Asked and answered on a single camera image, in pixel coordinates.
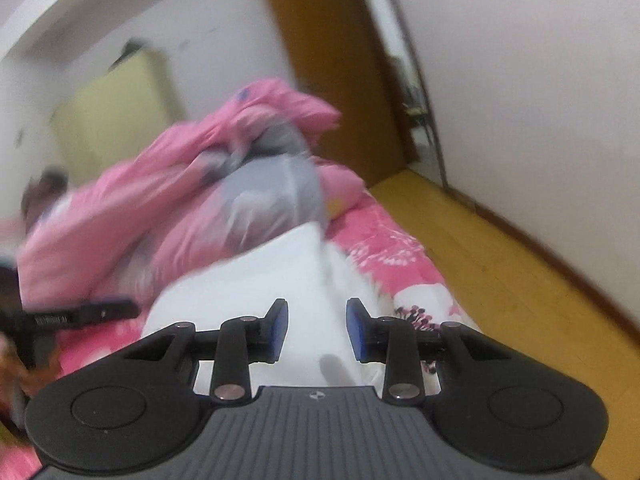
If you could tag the pink grey floral quilt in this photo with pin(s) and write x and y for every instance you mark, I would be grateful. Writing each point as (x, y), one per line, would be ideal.
(201, 192)

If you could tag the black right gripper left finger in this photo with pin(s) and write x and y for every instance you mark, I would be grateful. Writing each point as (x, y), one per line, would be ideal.
(140, 405)

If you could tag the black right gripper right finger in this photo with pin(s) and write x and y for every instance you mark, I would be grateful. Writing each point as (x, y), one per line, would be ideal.
(488, 401)

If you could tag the person lying in bed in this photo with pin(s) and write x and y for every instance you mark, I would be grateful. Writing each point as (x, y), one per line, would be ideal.
(40, 194)

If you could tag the white garment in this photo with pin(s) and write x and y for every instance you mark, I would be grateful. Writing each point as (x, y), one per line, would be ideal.
(316, 280)

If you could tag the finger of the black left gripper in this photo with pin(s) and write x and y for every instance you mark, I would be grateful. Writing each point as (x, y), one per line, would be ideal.
(69, 319)

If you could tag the pink floral fleece blanket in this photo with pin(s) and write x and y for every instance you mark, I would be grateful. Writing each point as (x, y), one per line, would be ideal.
(390, 259)

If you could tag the yellow-green cabinet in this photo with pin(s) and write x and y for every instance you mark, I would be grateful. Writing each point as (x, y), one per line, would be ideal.
(116, 116)

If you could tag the brown wooden door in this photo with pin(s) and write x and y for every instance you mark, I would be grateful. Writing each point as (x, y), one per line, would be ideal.
(336, 54)

